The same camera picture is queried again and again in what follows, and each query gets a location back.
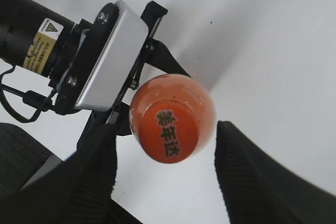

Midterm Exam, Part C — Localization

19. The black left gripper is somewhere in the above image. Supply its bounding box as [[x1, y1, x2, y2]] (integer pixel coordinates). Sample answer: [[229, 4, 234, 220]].
[[55, 1, 190, 143]]

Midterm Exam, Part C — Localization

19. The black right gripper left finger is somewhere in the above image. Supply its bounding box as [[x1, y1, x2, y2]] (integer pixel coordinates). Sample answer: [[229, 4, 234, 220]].
[[1, 124, 139, 223]]

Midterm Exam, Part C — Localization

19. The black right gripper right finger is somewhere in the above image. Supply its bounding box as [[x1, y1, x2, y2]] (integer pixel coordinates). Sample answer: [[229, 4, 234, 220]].
[[214, 121, 335, 223]]

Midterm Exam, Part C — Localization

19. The orange soda bottle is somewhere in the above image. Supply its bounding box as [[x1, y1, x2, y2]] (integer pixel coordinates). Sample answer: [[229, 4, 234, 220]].
[[129, 74, 216, 164]]

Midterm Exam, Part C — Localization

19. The orange bottle cap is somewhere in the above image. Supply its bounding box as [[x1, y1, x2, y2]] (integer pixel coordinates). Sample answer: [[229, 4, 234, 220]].
[[138, 100, 199, 164]]

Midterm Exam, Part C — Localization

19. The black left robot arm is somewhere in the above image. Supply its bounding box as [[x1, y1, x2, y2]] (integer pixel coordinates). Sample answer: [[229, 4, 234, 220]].
[[1, 0, 186, 145]]

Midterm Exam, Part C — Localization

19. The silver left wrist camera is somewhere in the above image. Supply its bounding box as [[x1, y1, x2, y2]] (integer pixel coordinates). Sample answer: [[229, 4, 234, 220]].
[[75, 0, 149, 111]]

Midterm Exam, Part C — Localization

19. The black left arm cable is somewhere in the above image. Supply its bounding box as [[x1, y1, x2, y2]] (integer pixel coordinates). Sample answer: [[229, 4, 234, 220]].
[[0, 58, 57, 124]]

